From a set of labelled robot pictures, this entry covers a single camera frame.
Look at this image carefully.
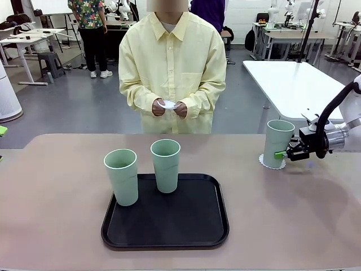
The grey background desk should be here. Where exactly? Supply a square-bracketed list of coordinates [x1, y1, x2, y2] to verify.
[264, 32, 335, 61]

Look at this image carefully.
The black backpack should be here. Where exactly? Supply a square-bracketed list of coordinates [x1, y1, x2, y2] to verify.
[244, 28, 256, 52]

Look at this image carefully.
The white cylindrical air purifier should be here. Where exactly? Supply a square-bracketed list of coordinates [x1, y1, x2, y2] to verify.
[0, 60, 24, 123]

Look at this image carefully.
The person's left hand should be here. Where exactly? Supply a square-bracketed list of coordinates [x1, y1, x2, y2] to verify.
[173, 101, 189, 119]

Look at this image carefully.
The person in purple top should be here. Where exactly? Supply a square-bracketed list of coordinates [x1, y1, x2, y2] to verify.
[190, 0, 226, 34]

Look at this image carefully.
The pale green plastic cup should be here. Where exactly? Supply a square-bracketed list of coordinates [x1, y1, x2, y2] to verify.
[103, 148, 139, 207]
[150, 139, 181, 194]
[263, 119, 296, 169]

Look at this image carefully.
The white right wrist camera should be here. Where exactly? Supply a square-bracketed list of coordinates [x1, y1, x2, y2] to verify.
[301, 112, 322, 132]

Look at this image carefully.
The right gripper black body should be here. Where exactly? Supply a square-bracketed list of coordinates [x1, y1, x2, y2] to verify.
[287, 128, 318, 161]

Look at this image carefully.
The white whiteboard on stand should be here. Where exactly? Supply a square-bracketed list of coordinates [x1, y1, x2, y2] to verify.
[29, 0, 81, 16]

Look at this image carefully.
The person's right forearm yellow sleeve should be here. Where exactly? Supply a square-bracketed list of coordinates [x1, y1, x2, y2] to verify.
[119, 81, 163, 112]

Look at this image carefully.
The person in floral shirt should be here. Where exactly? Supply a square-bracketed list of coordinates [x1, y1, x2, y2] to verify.
[67, 0, 113, 79]

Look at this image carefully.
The white scalloped paper coaster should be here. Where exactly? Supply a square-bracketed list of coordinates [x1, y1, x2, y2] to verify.
[157, 99, 178, 110]
[258, 153, 287, 170]

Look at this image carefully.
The person's left forearm yellow sleeve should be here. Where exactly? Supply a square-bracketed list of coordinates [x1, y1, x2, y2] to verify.
[180, 81, 227, 113]

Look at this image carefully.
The large white table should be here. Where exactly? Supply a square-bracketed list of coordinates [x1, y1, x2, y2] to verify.
[242, 60, 355, 121]

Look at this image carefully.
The black stand pole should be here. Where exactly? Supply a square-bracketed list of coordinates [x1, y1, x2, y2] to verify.
[296, 0, 325, 63]

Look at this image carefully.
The grey plastic stool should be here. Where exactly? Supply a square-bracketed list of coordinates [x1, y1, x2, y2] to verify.
[37, 51, 67, 79]

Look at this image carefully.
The black plastic serving tray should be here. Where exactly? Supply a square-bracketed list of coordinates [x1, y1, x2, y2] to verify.
[100, 173, 230, 251]

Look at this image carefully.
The white desk with clutter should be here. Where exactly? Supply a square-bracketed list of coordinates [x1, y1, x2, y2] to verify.
[0, 28, 66, 86]

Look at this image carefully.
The person's right hand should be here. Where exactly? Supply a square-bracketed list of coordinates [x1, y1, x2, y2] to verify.
[151, 97, 167, 117]

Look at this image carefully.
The person in yellow shirt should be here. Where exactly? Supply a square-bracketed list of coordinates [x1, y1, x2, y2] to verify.
[118, 0, 228, 135]

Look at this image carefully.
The black bag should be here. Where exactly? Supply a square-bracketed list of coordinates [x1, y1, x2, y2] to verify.
[7, 14, 32, 24]

